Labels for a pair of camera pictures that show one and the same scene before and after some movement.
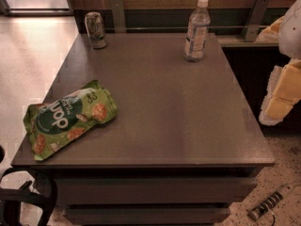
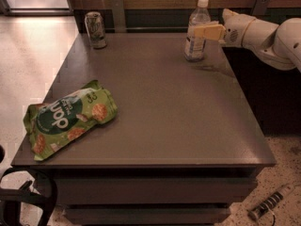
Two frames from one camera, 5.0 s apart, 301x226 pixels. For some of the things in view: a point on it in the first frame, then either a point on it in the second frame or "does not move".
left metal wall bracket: x=118 y=17 does not move
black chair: x=10 y=199 does not move
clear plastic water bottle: x=197 y=31 does not move
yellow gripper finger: x=283 y=92 -> x=233 y=31
